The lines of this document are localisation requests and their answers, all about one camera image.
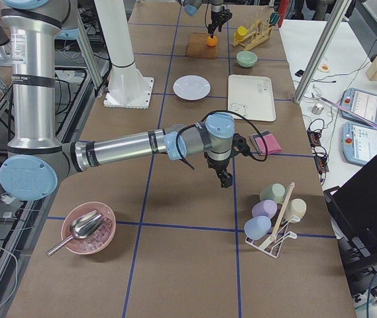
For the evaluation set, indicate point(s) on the yellow cup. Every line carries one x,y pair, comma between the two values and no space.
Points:
240,33

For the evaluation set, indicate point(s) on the white round plate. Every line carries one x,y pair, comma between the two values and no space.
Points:
191,87

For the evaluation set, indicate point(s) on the lower teach pendant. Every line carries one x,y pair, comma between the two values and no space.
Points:
359,143

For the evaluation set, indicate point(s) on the wooden rack handle rod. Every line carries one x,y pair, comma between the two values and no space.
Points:
278,222

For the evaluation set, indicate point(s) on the metal scoop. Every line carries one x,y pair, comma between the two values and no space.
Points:
81,228

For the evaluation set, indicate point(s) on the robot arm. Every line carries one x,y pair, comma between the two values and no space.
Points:
50,101
191,7

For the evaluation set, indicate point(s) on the upper teach pendant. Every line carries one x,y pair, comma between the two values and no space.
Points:
361,103

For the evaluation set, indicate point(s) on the beige cup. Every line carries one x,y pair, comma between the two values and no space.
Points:
297,207

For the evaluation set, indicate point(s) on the purple cup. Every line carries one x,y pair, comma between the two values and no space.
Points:
266,208

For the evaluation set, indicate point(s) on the aluminium frame post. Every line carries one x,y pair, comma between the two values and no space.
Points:
324,41

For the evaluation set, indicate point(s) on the cream bear tray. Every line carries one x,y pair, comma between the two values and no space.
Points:
252,97

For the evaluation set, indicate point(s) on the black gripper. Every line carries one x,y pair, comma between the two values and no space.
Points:
216,11
217,164

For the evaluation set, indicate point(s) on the green bowl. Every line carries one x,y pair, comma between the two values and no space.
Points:
246,59

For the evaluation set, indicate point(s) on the pink cloth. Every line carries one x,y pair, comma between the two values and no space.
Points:
274,145

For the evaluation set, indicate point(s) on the wooden dish rack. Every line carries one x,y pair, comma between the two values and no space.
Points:
258,31

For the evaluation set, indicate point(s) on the black laptop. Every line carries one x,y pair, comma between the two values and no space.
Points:
353,206

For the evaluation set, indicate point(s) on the wooden cutting board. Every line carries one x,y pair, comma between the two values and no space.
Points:
197,47

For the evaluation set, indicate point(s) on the teach pendant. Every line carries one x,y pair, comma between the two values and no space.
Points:
361,103
359,143

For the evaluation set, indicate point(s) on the green cup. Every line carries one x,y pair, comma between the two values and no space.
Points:
275,192

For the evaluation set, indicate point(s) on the white wire cup rack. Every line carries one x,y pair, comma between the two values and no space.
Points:
272,246

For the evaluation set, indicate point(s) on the pink bowl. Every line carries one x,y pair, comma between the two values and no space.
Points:
98,233

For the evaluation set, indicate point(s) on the blue cup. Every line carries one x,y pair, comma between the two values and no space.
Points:
256,227

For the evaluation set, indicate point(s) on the orange fruit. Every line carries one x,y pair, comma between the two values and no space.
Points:
211,41

